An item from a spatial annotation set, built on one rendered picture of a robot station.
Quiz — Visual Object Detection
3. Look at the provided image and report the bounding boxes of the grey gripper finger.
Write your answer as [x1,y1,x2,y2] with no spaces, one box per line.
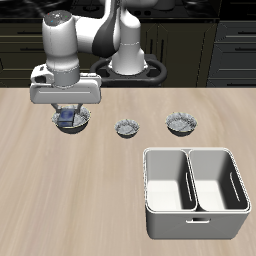
[50,103,63,116]
[73,103,84,116]

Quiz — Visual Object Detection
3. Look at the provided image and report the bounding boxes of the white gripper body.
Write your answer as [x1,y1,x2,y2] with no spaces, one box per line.
[29,72,103,105]

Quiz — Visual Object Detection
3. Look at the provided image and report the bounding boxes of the blue cream cheese box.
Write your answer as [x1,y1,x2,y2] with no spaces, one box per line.
[58,107,76,128]

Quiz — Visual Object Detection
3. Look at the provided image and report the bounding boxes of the large grey fluted bowl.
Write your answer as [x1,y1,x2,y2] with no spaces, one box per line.
[51,105,92,135]

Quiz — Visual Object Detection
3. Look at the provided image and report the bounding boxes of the small grey fluted bowl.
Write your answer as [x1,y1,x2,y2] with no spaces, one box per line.
[114,117,141,140]

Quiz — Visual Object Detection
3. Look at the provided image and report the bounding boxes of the medium grey fluted bowl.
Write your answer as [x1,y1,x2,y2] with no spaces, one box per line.
[165,111,199,137]

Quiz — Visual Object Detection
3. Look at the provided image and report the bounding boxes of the dark kitchen cupboards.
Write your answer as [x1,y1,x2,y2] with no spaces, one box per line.
[0,0,256,89]

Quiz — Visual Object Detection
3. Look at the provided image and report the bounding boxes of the white two-bin basket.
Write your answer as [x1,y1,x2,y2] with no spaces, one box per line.
[142,146,252,241]

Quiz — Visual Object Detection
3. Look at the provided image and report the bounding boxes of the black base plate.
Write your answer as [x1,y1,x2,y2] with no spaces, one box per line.
[89,54,168,85]

